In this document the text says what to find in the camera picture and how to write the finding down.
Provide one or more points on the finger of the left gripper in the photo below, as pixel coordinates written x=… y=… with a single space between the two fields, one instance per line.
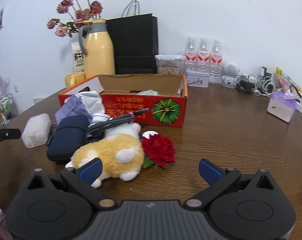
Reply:
x=9 y=134

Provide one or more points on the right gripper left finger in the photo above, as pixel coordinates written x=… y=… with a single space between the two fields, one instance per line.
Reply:
x=80 y=180

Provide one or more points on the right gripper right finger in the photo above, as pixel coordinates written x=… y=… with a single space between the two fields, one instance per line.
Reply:
x=220 y=182

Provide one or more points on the translucent plastic storage box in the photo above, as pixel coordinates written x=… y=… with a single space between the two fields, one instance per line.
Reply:
x=36 y=131

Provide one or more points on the navy zip pouch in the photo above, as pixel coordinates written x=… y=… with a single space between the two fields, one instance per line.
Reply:
x=69 y=136

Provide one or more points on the yellow white plush toy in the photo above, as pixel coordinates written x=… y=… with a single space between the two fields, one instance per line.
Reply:
x=120 y=151

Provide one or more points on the red fabric rose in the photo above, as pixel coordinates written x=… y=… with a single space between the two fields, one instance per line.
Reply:
x=158 y=150

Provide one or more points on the purple drawstring cloth bag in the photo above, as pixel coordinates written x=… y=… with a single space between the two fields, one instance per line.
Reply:
x=73 y=106

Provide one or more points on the white cloth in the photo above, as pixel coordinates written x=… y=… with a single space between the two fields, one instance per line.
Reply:
x=91 y=103

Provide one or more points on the white earbud case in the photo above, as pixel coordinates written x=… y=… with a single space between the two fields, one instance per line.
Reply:
x=148 y=134

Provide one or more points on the yellow ceramic mug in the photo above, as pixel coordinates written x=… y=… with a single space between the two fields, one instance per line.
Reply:
x=74 y=79

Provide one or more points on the purple tissue pack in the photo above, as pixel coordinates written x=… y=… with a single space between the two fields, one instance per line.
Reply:
x=282 y=106

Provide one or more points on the red cardboard box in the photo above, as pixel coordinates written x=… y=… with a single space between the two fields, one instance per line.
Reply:
x=119 y=96

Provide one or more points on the small printed tin box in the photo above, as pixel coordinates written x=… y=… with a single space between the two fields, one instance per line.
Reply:
x=197 y=79

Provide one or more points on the white robot figurine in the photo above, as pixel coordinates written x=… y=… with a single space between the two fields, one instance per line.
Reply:
x=230 y=71

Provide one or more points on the white milk carton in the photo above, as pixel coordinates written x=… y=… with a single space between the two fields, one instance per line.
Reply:
x=77 y=56

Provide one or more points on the colourful snack packet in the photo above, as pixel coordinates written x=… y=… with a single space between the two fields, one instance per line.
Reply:
x=286 y=84

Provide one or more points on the water bottle right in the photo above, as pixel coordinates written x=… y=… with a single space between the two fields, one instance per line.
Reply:
x=216 y=57

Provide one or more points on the water bottle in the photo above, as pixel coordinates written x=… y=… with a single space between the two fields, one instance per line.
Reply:
x=216 y=57
x=203 y=55
x=190 y=54

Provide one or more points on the water bottle middle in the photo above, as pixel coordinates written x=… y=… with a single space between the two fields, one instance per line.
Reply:
x=203 y=55

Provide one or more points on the water bottle left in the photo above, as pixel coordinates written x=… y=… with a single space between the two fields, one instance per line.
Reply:
x=190 y=54

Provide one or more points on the clear snack container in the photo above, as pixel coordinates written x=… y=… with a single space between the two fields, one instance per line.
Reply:
x=169 y=64

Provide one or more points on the yellow thermos jug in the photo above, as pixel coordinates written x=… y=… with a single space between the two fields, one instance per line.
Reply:
x=97 y=48

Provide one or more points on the black paper bag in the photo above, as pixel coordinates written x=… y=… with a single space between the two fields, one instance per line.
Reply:
x=135 y=39

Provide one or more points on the dried pink rose bouquet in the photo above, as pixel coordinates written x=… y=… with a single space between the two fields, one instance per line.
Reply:
x=80 y=13

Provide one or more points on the wire storage rack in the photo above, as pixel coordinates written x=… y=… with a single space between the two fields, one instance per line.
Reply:
x=8 y=110

